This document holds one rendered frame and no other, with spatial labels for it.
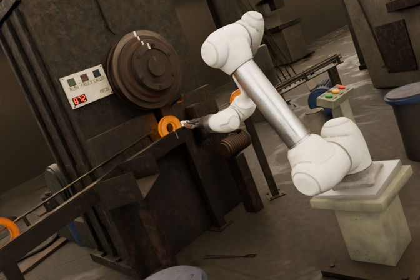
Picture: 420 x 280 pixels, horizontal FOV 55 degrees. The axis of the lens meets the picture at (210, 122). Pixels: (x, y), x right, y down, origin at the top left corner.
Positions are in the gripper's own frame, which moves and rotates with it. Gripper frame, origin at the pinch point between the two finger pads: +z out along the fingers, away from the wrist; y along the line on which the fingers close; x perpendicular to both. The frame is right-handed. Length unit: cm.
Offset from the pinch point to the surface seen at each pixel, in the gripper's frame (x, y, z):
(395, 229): -51, 4, -111
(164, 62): 36.7, 5.2, 7.8
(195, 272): -25, -74, -80
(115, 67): 43, -21, 18
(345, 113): -22, 66, -62
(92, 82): 39, -30, 31
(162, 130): -1.7, -6.3, 15.7
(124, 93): 27.6, -21.5, 16.3
